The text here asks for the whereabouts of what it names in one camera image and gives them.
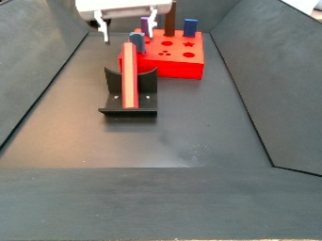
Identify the blue rectangular peg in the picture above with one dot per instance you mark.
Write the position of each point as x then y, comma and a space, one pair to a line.
189, 27

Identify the red hexagon peg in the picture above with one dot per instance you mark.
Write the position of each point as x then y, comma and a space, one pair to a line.
129, 89

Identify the grey-blue arch peg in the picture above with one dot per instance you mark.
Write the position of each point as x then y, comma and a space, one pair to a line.
136, 38

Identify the purple peg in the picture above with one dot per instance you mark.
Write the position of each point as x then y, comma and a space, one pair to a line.
144, 26

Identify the black curved peg stand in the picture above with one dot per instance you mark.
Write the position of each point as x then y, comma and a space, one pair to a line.
146, 85

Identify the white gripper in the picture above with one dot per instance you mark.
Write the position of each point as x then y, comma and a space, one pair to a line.
110, 9

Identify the brown round peg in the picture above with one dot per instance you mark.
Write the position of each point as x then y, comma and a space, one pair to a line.
169, 19

